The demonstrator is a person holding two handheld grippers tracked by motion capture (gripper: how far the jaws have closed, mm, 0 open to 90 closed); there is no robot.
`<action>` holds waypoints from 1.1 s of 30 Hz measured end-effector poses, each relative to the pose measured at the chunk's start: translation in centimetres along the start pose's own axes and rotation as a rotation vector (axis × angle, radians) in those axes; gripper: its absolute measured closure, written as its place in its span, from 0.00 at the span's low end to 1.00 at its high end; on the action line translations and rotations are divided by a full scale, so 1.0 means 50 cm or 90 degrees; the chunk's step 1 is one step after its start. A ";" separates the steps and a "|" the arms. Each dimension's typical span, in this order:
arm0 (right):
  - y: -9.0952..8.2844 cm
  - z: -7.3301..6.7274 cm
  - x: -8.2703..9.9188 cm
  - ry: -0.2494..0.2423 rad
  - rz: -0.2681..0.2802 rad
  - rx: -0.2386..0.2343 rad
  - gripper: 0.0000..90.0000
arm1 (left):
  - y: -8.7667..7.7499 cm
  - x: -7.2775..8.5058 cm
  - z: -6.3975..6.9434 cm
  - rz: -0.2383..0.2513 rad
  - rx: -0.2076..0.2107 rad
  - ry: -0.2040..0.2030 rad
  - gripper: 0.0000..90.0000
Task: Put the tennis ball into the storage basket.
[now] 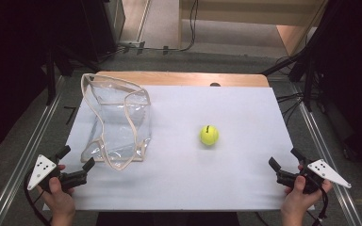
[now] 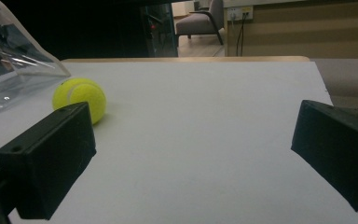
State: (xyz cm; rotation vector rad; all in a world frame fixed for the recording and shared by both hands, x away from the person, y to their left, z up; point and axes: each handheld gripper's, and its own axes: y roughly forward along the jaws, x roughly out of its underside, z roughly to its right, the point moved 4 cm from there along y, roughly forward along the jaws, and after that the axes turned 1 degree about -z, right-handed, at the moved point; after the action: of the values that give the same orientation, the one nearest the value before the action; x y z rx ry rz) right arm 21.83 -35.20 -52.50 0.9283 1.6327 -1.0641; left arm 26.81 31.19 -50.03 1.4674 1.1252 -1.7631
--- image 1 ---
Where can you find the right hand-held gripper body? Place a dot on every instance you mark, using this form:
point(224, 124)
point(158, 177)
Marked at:
point(326, 172)

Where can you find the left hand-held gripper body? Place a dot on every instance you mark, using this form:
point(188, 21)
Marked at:
point(40, 171)

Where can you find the light wooden furniture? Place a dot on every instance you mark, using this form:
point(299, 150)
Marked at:
point(251, 12)

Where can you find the aluminium rail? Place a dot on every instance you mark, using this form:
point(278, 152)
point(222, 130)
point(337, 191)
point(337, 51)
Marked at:
point(22, 163)
point(326, 157)

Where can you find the clear plastic bag beige trim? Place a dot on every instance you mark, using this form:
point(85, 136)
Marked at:
point(119, 125)

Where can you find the black tripod stand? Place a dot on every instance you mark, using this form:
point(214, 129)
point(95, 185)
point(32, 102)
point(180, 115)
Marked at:
point(308, 72)
point(51, 78)

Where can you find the dark cabinet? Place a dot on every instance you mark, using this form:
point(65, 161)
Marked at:
point(103, 28)

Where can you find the person's right hand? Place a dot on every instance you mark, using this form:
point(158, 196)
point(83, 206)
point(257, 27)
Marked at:
point(297, 201)

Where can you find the wooden table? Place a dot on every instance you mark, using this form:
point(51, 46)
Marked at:
point(176, 78)

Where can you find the white board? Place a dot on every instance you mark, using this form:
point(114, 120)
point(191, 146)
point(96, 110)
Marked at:
point(220, 175)

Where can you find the person's left hand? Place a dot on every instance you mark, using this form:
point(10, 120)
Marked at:
point(59, 201)

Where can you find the yellow-green apple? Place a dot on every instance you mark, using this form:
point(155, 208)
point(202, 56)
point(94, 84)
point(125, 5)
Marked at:
point(209, 135)

